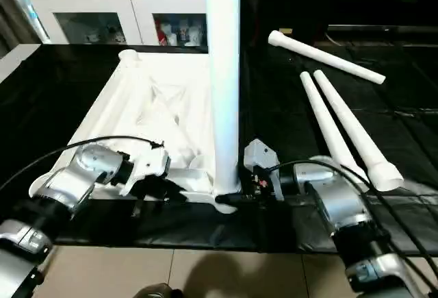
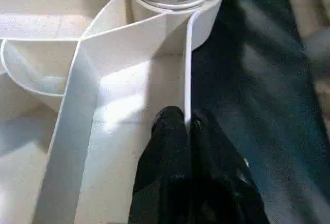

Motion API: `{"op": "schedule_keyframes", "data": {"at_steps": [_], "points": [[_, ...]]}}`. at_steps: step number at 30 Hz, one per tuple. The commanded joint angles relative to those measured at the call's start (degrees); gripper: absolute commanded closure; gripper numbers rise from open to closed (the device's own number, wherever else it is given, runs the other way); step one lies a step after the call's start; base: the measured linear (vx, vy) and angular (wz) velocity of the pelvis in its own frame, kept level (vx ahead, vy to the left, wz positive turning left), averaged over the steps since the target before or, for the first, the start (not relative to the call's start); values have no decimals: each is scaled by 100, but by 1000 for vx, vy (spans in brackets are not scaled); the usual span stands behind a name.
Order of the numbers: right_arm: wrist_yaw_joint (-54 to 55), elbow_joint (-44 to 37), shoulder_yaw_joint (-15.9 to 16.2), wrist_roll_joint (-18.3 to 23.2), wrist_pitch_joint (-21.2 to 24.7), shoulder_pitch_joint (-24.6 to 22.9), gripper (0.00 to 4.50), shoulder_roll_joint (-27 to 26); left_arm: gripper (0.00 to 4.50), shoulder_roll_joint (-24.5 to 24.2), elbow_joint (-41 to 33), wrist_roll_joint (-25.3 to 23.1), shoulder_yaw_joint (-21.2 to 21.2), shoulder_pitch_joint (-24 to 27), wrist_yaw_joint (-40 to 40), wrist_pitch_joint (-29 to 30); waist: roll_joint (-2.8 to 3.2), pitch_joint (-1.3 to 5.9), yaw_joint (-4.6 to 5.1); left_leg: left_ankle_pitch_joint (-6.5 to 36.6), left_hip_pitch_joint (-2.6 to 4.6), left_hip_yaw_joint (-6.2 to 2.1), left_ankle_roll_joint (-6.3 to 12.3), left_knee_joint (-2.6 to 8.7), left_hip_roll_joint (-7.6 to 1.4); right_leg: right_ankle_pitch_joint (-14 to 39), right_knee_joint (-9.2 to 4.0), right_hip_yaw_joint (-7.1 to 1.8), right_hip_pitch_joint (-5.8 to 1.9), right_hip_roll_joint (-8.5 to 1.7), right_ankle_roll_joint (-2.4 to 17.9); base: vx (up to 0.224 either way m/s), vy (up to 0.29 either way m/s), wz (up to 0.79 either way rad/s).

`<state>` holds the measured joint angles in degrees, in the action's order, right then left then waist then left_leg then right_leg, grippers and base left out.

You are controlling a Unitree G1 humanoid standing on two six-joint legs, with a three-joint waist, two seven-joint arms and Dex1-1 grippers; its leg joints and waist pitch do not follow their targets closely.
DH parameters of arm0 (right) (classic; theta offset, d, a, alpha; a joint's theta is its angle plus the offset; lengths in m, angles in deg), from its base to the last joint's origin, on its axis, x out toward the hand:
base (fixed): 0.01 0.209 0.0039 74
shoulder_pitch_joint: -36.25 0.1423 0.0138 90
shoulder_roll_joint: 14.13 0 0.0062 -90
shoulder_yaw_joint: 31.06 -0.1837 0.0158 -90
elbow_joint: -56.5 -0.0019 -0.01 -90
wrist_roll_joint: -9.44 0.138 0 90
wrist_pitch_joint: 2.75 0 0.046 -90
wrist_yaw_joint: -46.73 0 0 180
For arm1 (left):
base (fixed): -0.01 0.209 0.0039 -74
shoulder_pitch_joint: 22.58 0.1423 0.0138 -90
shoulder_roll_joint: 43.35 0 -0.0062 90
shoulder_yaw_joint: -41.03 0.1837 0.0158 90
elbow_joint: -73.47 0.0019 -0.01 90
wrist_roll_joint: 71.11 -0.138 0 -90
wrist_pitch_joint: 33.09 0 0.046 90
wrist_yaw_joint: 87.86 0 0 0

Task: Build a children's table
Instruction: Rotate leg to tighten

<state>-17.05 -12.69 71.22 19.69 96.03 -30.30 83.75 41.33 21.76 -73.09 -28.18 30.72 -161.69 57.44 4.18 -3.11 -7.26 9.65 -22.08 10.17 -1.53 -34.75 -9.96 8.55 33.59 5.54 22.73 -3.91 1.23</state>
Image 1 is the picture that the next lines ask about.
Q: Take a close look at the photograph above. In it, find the white plastic table top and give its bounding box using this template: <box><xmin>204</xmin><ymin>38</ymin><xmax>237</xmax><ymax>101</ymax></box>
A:
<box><xmin>29</xmin><ymin>49</ymin><xmax>242</xmax><ymax>214</ymax></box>

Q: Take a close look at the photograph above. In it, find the white plastic table leg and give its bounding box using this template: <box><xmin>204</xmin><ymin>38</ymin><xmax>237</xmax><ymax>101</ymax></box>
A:
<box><xmin>203</xmin><ymin>0</ymin><xmax>242</xmax><ymax>197</ymax></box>
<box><xmin>313</xmin><ymin>69</ymin><xmax>405</xmax><ymax>193</ymax></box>
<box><xmin>268</xmin><ymin>29</ymin><xmax>387</xmax><ymax>85</ymax></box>
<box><xmin>299</xmin><ymin>71</ymin><xmax>368</xmax><ymax>184</ymax></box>

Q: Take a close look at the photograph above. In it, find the black work mat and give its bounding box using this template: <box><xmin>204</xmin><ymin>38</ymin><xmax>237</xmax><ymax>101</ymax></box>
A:
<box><xmin>0</xmin><ymin>43</ymin><xmax>438</xmax><ymax>254</ymax></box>

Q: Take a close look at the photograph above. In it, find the red bottle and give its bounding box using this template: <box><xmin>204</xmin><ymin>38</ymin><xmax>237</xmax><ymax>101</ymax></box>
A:
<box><xmin>156</xmin><ymin>18</ymin><xmax>168</xmax><ymax>45</ymax></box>

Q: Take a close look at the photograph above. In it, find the white bottle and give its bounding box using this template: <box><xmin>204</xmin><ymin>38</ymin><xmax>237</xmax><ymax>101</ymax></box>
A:
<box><xmin>188</xmin><ymin>24</ymin><xmax>201</xmax><ymax>46</ymax></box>

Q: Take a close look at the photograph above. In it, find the white side table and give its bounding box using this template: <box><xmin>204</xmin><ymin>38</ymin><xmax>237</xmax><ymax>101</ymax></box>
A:
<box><xmin>0</xmin><ymin>43</ymin><xmax>40</xmax><ymax>86</ymax></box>

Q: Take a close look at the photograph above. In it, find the white glass door cabinet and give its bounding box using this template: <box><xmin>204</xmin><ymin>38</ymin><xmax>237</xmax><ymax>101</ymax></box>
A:
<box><xmin>26</xmin><ymin>0</ymin><xmax>209</xmax><ymax>47</ymax></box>

